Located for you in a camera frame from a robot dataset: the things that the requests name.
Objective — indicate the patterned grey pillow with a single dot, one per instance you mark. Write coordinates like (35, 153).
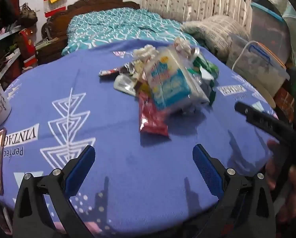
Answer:
(217, 32)

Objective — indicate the red snack wrapper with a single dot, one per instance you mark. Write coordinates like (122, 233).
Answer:
(150, 119)

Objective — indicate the red white candy wrapper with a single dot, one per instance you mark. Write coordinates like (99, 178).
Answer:
(108, 72)

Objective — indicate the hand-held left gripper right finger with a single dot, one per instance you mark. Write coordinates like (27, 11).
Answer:
(205, 166)

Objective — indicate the orange-rim plastic storage box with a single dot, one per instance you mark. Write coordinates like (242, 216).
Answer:
(257, 72)

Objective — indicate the yellow brown wrapper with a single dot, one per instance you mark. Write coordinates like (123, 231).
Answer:
(143, 89)

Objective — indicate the teal patterned bedspread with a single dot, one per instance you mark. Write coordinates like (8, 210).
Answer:
(113, 22)

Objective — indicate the red printed bag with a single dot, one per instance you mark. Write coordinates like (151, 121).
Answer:
(284, 101)

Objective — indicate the metal shelf rack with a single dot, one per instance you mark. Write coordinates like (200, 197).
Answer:
(4, 36)

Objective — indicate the blue printed tablecloth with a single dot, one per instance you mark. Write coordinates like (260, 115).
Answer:
(101, 91)

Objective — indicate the silver white wrapper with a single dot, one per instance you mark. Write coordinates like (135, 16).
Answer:
(123, 84)

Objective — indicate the pale green cloth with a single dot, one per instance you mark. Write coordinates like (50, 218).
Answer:
(290, 17)

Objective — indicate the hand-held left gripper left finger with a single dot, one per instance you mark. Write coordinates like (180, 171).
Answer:
(84, 162)

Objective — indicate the brown bag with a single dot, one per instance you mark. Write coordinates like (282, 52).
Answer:
(28, 16)

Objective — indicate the red packet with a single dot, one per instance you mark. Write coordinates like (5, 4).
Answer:
(29, 49)

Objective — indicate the beige wooden board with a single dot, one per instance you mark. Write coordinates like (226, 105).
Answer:
(268, 95)

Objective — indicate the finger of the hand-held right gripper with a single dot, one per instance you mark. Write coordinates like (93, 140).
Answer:
(269, 126)

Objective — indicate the carved wooden headboard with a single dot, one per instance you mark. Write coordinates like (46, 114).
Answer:
(101, 1)

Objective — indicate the large blue-lid storage box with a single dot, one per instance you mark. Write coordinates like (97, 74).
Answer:
(266, 27)

